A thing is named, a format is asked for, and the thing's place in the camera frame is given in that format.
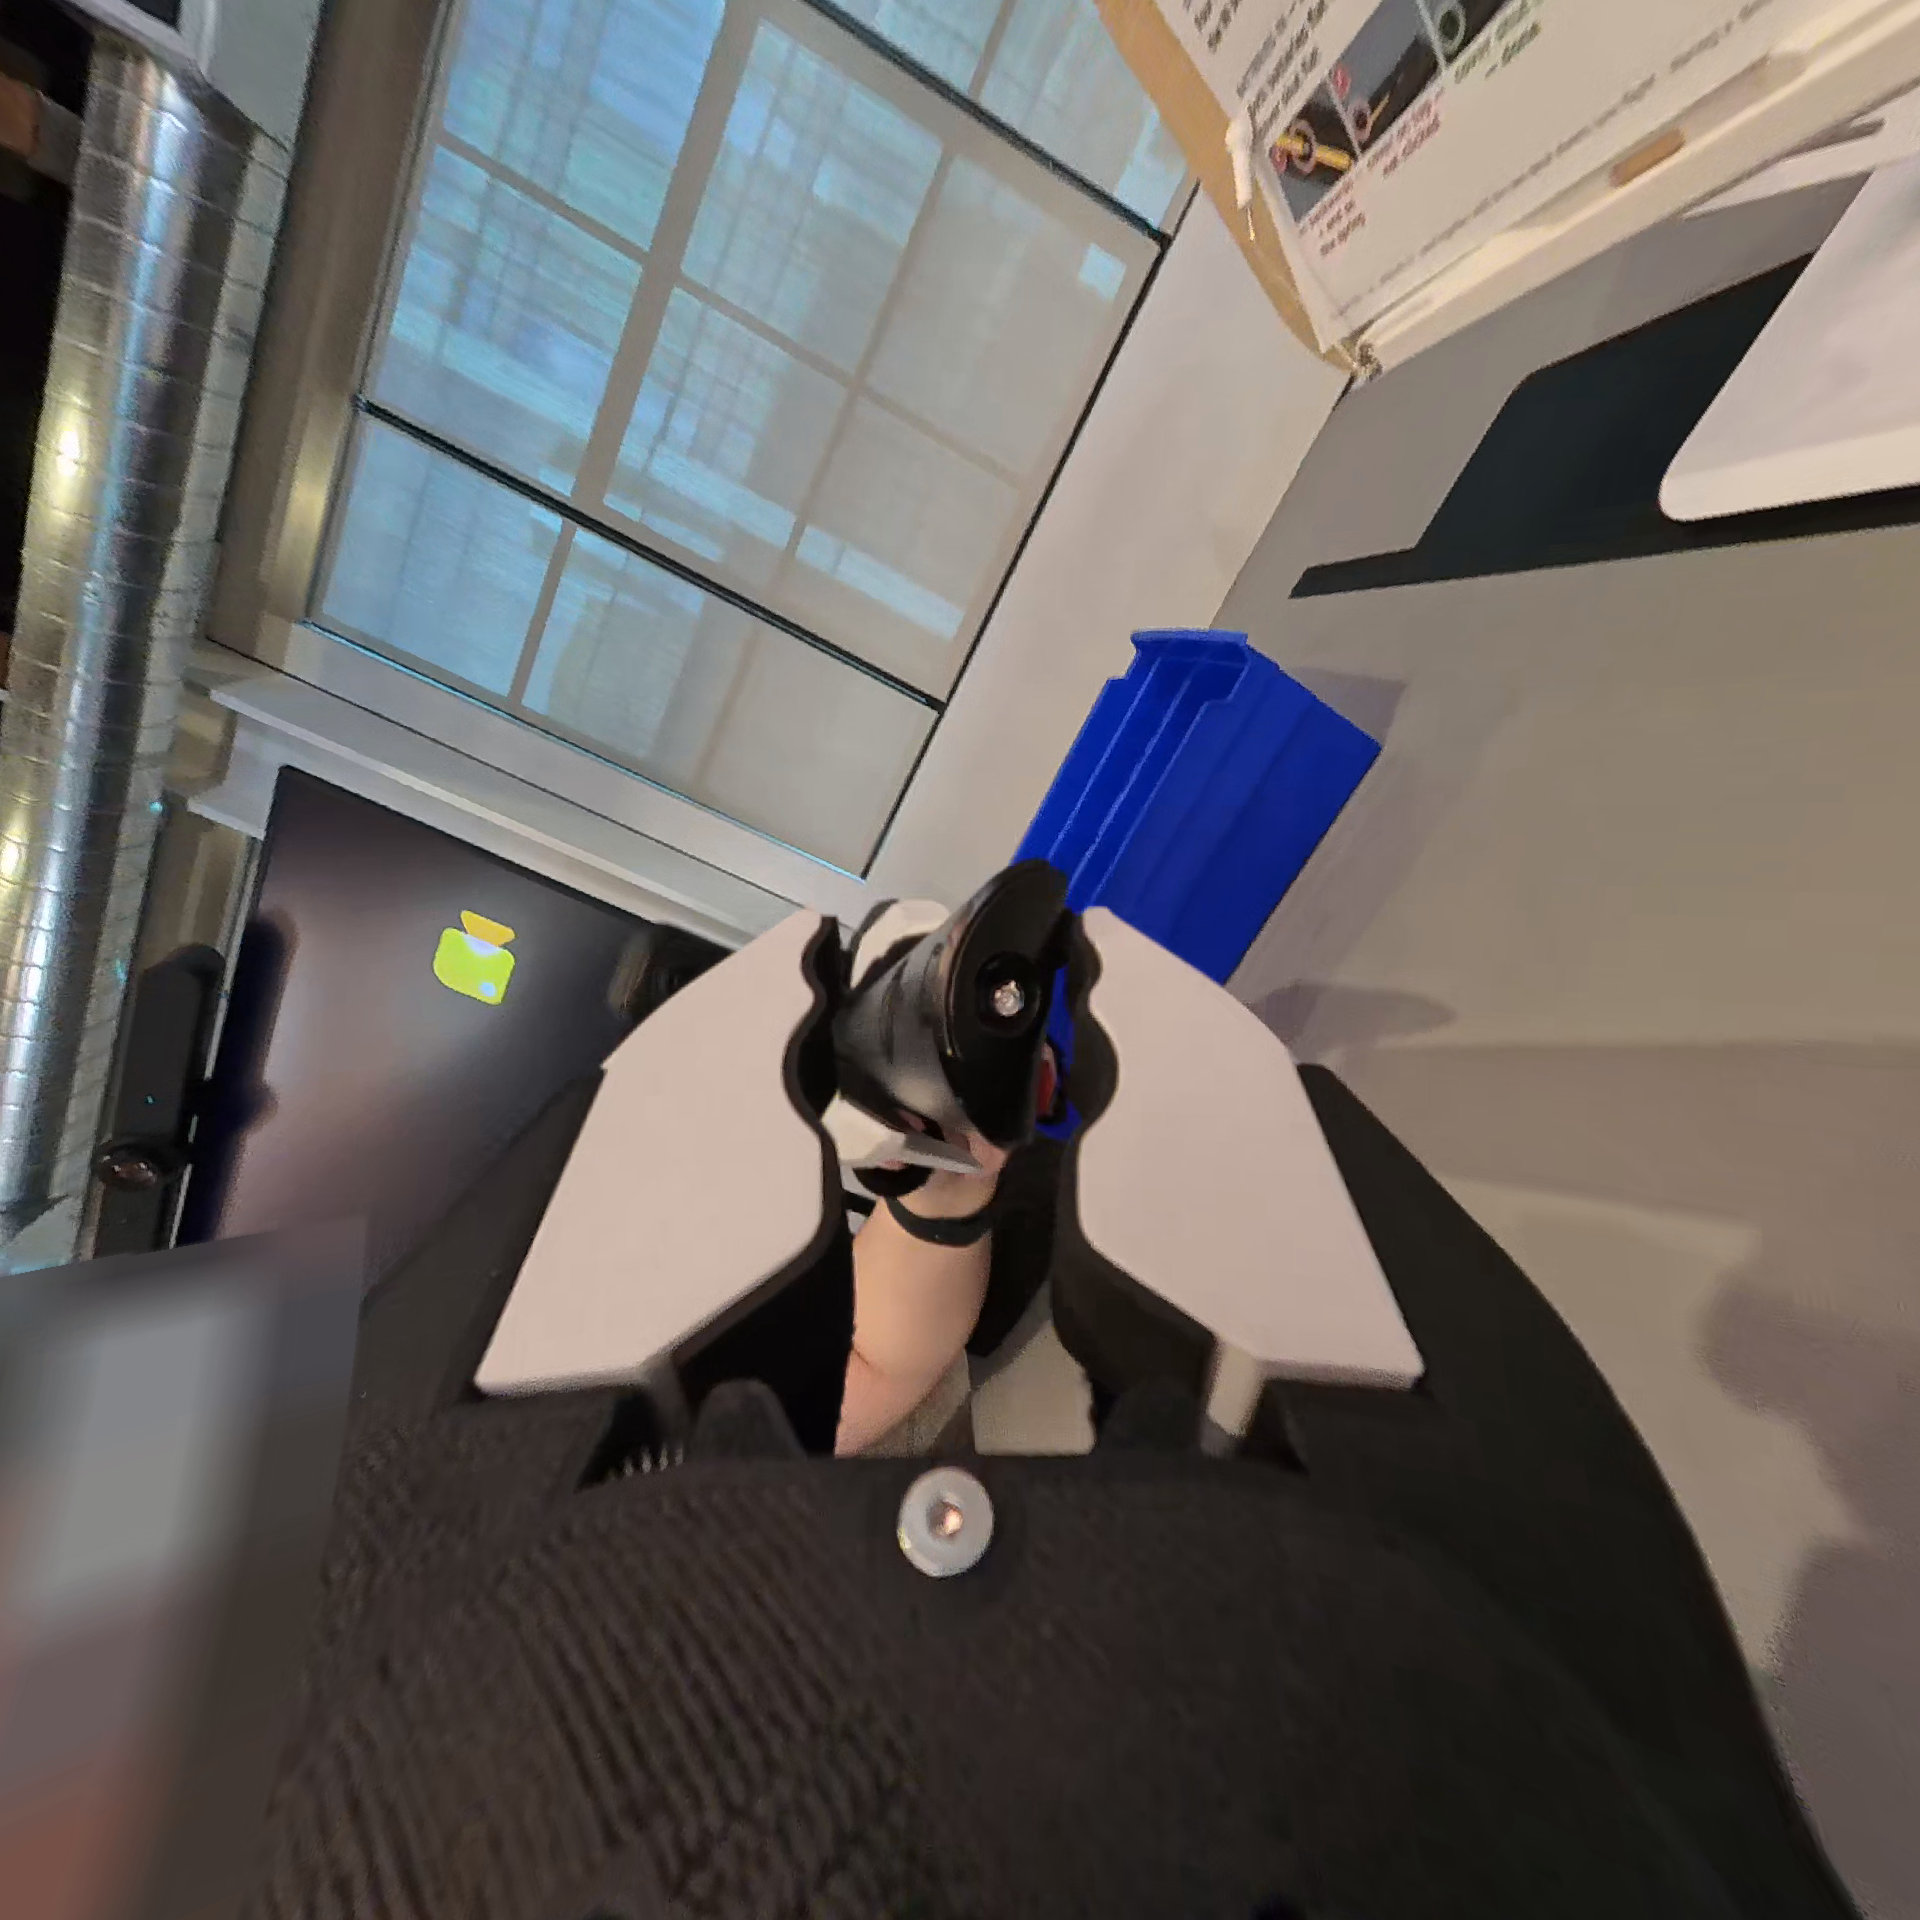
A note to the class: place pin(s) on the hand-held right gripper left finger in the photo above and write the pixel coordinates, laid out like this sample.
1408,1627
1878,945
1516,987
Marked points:
662,1201

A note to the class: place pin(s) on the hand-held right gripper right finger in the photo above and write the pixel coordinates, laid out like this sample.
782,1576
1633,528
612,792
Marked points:
1230,1201

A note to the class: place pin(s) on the large window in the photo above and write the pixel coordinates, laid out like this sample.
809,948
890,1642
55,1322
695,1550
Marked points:
721,421

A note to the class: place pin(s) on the instruction sign on stand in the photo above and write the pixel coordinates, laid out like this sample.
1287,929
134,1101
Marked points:
1201,148

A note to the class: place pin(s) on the silver air duct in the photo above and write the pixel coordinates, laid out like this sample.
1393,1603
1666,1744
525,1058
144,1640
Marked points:
120,524

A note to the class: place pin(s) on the blue plastic bin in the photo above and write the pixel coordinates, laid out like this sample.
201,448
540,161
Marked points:
1201,779

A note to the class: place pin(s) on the black wall monitor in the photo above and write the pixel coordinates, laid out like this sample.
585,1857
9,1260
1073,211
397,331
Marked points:
389,1078

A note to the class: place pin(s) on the white tablet stand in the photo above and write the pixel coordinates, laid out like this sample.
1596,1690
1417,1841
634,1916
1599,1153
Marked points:
1800,388

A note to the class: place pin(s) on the person's left forearm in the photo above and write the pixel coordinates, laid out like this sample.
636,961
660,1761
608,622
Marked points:
901,1336

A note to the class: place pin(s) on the black remote control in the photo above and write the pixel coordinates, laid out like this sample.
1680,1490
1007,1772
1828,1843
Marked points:
932,1003

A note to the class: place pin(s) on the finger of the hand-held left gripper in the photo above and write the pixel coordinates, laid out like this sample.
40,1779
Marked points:
909,1147
893,933

